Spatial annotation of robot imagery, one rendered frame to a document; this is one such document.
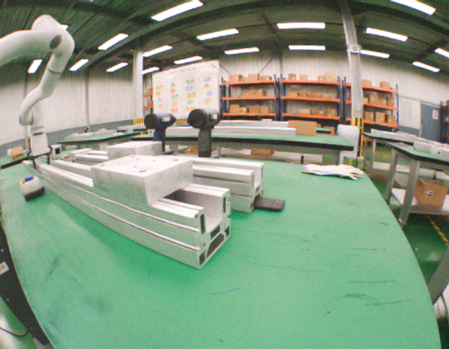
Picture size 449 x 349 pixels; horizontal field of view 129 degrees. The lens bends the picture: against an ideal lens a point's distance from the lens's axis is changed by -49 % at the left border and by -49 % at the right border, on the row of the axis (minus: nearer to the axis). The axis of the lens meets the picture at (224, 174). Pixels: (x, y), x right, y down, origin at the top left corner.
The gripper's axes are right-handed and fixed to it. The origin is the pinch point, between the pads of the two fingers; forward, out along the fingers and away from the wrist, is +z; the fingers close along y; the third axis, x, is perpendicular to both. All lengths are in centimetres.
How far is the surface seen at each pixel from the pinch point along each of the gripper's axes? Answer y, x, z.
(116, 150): -13, 58, -5
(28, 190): 15.0, 35.5, 2.8
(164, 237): 4, 93, 3
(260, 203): -18, 101, 5
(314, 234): -10, 113, 6
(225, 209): -3, 99, 1
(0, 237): 35.4, 18.9, 19.7
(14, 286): 41, 19, 42
